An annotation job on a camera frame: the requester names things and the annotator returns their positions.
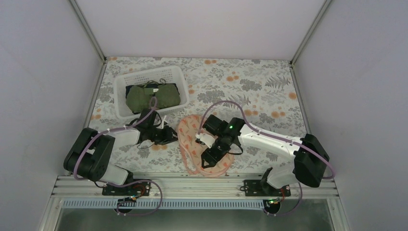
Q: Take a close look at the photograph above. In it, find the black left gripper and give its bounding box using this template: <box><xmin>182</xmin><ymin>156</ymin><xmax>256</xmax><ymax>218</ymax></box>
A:
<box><xmin>147</xmin><ymin>125</ymin><xmax>180</xmax><ymax>145</ymax></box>

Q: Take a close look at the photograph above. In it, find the pink floral mesh laundry bag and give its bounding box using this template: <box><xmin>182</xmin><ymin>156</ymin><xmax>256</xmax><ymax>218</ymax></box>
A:
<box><xmin>176</xmin><ymin>115</ymin><xmax>234</xmax><ymax>178</ymax></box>

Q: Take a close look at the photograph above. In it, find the white plastic laundry basket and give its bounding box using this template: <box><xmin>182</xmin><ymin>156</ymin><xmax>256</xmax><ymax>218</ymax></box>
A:
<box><xmin>113</xmin><ymin>65</ymin><xmax>190</xmax><ymax>120</ymax></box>

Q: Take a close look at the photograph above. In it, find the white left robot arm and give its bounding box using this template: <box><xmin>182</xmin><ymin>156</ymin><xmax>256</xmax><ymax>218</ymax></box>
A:
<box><xmin>63</xmin><ymin>109</ymin><xmax>178</xmax><ymax>195</ymax></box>

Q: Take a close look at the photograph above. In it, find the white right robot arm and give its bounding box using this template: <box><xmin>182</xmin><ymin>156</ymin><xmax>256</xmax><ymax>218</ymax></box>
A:
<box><xmin>196</xmin><ymin>115</ymin><xmax>330</xmax><ymax>196</ymax></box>

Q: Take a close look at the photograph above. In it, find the navy blue bra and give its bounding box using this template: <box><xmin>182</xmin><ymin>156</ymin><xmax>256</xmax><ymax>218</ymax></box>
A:
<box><xmin>125</xmin><ymin>83</ymin><xmax>181</xmax><ymax>112</ymax></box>

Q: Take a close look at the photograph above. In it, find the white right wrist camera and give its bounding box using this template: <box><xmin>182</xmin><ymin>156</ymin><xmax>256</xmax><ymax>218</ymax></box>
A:
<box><xmin>195</xmin><ymin>133</ymin><xmax>216</xmax><ymax>148</ymax></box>

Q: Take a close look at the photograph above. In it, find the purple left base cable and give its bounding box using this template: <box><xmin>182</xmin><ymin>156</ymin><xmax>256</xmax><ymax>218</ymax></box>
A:
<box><xmin>95</xmin><ymin>179</ymin><xmax>164</xmax><ymax>218</ymax></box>

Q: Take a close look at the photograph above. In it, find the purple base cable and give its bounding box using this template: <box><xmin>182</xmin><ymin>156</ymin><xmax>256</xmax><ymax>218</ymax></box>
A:
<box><xmin>95</xmin><ymin>179</ymin><xmax>164</xmax><ymax>218</ymax></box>
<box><xmin>263</xmin><ymin>182</ymin><xmax>304</xmax><ymax>218</ymax></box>

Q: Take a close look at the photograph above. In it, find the white slotted cable duct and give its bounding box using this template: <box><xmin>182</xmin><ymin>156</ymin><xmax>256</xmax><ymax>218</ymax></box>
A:
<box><xmin>62</xmin><ymin>198</ymin><xmax>264</xmax><ymax>210</ymax></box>

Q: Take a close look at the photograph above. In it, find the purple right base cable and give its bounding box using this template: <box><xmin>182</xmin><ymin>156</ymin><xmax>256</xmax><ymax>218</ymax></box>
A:
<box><xmin>263</xmin><ymin>182</ymin><xmax>304</xmax><ymax>218</ymax></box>

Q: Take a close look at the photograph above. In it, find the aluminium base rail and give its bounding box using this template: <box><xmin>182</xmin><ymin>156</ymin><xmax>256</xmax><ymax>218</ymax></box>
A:
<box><xmin>51</xmin><ymin>173</ymin><xmax>339</xmax><ymax>199</ymax></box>

